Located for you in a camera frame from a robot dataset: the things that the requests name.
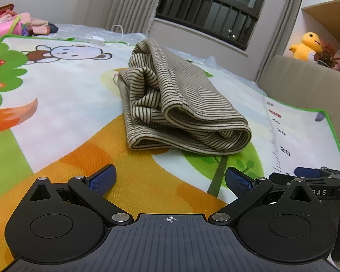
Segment yellow plush duck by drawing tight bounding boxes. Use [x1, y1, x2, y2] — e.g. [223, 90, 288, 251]
[289, 32, 322, 62]

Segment beige curtain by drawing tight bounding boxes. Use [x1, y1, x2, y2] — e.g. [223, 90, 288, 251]
[83, 0, 170, 35]

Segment dark framed window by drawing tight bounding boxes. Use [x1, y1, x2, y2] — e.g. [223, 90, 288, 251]
[154, 0, 273, 52]

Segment beige striped garment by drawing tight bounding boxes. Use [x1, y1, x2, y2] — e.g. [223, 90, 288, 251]
[117, 38, 252, 156]

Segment beige padded headboard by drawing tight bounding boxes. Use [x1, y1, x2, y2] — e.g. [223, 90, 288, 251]
[256, 55, 340, 173]

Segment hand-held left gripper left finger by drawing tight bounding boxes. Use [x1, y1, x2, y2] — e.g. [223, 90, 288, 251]
[30, 164, 134, 225]

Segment white charger with cable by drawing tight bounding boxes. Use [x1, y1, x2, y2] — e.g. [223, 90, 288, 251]
[74, 24, 133, 47]

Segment pile of pink clothes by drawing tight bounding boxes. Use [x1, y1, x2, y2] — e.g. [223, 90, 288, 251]
[0, 4, 59, 45]

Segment cartoon animal printed mat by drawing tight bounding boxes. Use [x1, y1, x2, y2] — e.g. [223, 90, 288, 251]
[0, 35, 340, 262]

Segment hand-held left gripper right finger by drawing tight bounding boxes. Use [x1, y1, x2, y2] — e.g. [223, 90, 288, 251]
[208, 167, 321, 225]

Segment red flower decoration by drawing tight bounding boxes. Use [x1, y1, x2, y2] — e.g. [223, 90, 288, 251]
[314, 40, 340, 73]

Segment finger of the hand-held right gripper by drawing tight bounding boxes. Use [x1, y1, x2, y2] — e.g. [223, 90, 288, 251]
[295, 166, 340, 182]

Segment white bed sheet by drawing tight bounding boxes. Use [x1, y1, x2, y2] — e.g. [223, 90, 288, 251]
[47, 23, 268, 97]

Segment wooden wall shelf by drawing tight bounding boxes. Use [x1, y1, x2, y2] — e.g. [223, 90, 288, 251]
[301, 0, 340, 46]

